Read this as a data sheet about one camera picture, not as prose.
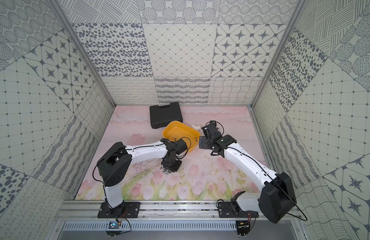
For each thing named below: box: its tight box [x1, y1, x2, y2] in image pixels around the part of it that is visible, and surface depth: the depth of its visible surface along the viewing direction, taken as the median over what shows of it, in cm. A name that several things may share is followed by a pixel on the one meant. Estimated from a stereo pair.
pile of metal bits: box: [161, 166, 172, 175], surface depth 89 cm
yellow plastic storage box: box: [162, 120, 201, 153], surface depth 104 cm
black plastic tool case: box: [149, 102, 183, 129], surface depth 114 cm
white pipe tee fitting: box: [191, 124, 203, 133], surface depth 106 cm
